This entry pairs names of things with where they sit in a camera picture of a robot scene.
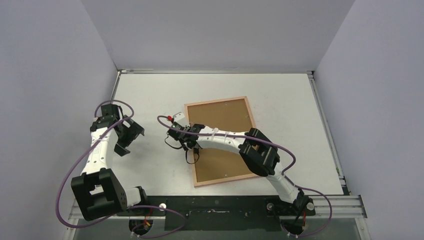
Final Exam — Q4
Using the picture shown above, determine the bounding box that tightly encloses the brown cardboard backing board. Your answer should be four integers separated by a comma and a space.
187, 98, 259, 184

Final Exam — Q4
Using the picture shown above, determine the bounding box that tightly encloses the pink wooden picture frame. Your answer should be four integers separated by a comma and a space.
184, 96, 263, 188

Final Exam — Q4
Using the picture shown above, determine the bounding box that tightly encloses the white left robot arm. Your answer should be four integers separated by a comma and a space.
71, 103, 149, 221

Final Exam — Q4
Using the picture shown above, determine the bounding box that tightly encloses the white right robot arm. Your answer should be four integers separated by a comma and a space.
167, 122, 316, 216

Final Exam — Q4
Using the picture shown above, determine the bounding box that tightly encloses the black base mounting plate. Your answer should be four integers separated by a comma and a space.
115, 195, 316, 232

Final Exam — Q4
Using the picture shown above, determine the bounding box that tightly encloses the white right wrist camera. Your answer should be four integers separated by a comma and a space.
168, 111, 189, 126

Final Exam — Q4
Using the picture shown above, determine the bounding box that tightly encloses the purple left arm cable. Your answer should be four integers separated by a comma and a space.
54, 99, 188, 239

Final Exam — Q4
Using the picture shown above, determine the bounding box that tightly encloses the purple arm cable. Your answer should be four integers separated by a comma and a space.
54, 99, 188, 239
156, 115, 333, 239

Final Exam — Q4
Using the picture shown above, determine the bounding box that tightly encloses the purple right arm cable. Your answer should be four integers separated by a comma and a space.
156, 115, 333, 239

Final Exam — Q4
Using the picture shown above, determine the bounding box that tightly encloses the aluminium front rail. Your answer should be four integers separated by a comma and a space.
71, 195, 367, 221

